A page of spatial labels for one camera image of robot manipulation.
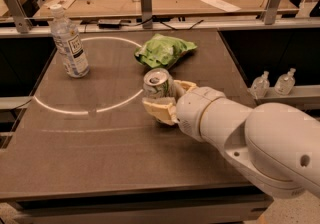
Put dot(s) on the paper card on desk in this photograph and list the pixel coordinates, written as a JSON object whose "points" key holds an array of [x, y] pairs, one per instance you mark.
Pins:
{"points": [[65, 4]]}

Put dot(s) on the black power adapter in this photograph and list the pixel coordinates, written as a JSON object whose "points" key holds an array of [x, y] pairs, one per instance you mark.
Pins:
{"points": [[109, 24]]}

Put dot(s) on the clear plastic water bottle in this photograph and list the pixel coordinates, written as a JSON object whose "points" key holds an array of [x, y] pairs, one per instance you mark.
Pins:
{"points": [[68, 42]]}

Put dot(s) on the small clear sanitizer bottle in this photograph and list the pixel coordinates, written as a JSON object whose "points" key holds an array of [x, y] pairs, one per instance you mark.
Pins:
{"points": [[260, 86]]}

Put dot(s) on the green rice chip bag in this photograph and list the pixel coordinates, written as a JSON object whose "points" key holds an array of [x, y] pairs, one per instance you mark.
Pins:
{"points": [[163, 51]]}

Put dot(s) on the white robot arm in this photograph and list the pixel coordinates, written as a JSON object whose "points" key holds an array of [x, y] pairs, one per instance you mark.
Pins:
{"points": [[274, 146]]}

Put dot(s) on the middle metal bracket post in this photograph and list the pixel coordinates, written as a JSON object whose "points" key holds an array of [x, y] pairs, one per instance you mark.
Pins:
{"points": [[146, 13]]}

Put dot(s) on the metal bracket post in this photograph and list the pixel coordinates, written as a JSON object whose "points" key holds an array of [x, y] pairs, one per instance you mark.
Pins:
{"points": [[270, 12], [22, 23], [146, 13]]}

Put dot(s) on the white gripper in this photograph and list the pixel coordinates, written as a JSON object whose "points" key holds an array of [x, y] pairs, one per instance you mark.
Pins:
{"points": [[196, 112]]}

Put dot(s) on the right metal bracket post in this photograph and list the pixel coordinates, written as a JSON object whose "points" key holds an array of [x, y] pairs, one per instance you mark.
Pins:
{"points": [[270, 12]]}

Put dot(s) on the left metal bracket post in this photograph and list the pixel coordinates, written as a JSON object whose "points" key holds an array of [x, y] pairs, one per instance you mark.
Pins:
{"points": [[22, 23]]}

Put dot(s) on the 7up soda can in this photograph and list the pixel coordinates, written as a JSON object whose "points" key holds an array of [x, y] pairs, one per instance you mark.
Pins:
{"points": [[158, 83]]}

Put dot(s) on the small white paper slip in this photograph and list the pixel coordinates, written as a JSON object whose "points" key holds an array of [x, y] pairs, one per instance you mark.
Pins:
{"points": [[222, 5]]}

